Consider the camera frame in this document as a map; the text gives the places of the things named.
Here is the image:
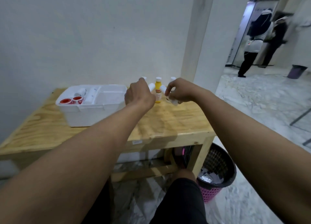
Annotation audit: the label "person's left hand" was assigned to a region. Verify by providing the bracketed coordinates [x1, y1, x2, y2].
[124, 77, 156, 110]

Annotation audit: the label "person's right hand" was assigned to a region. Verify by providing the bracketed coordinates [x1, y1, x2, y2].
[165, 78, 203, 103]

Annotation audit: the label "person's left forearm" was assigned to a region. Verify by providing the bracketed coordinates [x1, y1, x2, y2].
[0, 101, 156, 224]

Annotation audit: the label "person's right forearm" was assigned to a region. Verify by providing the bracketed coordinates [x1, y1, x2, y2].
[193, 89, 311, 224]

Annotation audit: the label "yellow bottle with white cap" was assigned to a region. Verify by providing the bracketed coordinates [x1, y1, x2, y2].
[155, 77, 162, 103]

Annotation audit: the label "wooden table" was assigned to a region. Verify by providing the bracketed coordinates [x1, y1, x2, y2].
[0, 88, 217, 183]

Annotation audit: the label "white plastic storage box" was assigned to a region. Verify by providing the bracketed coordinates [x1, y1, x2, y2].
[55, 84, 128, 128]

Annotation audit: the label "pink and black bag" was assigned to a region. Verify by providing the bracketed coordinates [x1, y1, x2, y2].
[172, 146, 195, 170]

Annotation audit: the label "glass door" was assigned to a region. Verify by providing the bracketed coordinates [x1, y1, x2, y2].
[225, 0, 280, 68]

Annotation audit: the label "black bin liner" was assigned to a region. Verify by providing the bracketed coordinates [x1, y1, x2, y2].
[196, 143, 237, 188]

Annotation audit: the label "white paper scraps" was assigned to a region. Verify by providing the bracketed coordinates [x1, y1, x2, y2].
[198, 168, 224, 184]

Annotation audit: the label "pink mesh wastebasket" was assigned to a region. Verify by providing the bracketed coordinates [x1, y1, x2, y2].
[196, 143, 237, 204]

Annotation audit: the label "person's right leg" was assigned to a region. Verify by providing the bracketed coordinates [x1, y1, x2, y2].
[149, 169, 208, 224]

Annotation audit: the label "person's leg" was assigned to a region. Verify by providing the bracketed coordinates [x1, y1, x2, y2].
[149, 169, 208, 224]
[81, 178, 115, 224]

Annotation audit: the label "purple waste bin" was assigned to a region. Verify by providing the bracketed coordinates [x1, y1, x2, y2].
[287, 65, 308, 80]

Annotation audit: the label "person's left leg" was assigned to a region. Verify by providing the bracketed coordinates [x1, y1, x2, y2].
[81, 178, 115, 224]

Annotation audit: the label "black metal frame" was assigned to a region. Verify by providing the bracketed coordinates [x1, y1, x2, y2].
[290, 107, 311, 149]

